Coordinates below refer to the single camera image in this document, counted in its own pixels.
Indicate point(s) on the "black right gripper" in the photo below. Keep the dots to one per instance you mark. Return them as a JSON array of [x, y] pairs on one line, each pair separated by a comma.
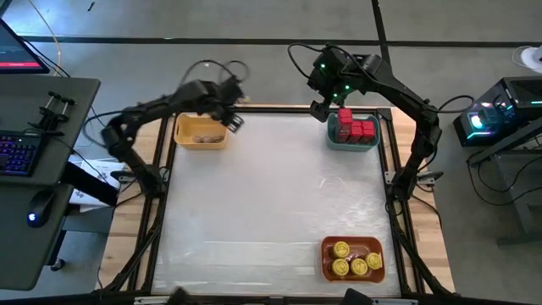
[[334, 91]]

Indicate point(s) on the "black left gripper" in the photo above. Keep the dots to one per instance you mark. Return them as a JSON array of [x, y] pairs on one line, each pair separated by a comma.
[[218, 103]]

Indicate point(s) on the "yellow-lid dark spice jar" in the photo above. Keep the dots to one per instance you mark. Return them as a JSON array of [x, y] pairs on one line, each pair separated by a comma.
[[374, 261], [359, 267], [341, 249], [341, 267]]

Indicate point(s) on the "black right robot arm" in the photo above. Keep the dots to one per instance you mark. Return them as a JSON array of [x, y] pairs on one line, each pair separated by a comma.
[[406, 97]]

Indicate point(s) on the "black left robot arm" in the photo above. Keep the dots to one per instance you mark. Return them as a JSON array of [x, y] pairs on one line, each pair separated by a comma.
[[139, 110]]

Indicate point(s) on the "yellow plastic bin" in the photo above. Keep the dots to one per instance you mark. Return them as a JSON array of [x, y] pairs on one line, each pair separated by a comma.
[[199, 125]]

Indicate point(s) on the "teal plastic bin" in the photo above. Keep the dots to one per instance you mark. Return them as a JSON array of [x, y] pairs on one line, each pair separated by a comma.
[[351, 147]]

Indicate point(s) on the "wooden workbench board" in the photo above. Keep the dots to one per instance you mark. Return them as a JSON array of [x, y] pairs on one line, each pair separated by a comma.
[[144, 140]]

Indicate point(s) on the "orange plastic bin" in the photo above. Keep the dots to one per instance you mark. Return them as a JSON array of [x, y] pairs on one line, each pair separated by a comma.
[[355, 245]]

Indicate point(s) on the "white paper sheet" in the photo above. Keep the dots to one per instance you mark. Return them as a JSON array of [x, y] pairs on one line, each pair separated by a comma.
[[95, 169]]

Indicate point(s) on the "black desk clamp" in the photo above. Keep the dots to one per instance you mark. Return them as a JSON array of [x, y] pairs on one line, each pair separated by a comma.
[[53, 112]]

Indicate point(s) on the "computer tower with lights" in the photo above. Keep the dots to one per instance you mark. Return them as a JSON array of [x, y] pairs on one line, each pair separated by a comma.
[[508, 106]]

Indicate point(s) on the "grey desk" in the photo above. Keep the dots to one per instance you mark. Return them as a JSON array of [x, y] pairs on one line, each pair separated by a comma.
[[42, 106]]

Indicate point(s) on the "black computer mouse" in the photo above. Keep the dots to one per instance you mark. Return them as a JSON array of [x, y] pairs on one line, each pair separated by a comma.
[[40, 207]]

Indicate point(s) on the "white round floor device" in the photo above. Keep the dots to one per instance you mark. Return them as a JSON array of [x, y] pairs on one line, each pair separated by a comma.
[[531, 57]]

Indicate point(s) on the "backlit black keyboard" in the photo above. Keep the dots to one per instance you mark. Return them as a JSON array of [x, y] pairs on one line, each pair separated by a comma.
[[17, 152]]

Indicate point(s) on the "black desk caster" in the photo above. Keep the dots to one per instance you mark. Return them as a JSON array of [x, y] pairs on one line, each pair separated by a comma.
[[57, 264]]

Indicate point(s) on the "black desk monitor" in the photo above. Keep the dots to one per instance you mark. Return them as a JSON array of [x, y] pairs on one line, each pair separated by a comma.
[[19, 51]]

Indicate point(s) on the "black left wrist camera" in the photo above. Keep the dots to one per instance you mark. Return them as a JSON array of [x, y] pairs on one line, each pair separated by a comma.
[[233, 87]]

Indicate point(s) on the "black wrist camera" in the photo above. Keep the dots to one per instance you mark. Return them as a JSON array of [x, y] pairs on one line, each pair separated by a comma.
[[326, 63], [233, 87]]

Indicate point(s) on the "black aluminium table frame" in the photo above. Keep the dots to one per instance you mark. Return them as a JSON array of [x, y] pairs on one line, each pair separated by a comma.
[[275, 109]]

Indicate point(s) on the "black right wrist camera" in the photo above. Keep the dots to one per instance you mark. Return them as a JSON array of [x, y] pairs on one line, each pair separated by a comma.
[[326, 63]]

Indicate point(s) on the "silver mounting bracket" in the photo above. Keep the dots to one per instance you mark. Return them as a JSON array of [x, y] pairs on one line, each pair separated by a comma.
[[427, 178], [123, 178]]

